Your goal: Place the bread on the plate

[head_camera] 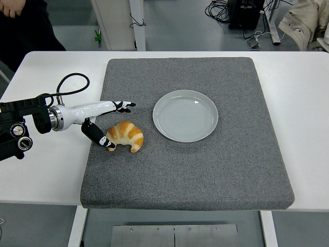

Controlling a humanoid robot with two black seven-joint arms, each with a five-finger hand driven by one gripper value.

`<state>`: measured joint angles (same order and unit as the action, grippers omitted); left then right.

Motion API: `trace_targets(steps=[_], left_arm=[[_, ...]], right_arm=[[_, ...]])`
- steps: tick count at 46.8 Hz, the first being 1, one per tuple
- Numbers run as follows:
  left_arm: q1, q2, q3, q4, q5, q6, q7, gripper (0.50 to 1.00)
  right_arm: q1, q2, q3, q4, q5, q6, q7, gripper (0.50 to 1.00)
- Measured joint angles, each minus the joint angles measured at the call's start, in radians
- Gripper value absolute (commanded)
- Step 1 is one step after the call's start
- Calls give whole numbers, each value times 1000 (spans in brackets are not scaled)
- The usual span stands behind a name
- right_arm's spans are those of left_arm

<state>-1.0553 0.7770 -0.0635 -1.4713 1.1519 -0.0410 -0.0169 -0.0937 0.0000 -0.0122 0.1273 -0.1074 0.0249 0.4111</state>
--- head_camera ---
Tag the beige cabinet panel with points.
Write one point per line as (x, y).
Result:
(113, 18)

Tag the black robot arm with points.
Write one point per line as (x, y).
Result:
(41, 121)

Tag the small green object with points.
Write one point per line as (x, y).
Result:
(97, 36)

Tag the beige jacket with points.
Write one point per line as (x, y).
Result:
(300, 23)

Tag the black computer case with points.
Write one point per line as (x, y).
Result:
(244, 15)

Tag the grey felt mat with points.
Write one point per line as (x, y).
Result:
(180, 175)

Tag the person's hand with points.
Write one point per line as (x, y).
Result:
(13, 7)

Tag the person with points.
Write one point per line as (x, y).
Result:
(25, 33)

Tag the white desk leg with foot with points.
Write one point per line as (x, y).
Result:
(273, 25)

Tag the grey floor socket box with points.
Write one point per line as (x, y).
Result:
(254, 43)

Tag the golden croissant bread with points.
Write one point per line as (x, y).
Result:
(126, 131)

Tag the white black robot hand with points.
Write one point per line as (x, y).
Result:
(82, 110)

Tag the white desk post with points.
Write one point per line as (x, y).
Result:
(138, 38)

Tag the white table leg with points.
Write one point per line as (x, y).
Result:
(77, 226)
(269, 229)

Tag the grey round plate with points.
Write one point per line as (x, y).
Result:
(185, 115)

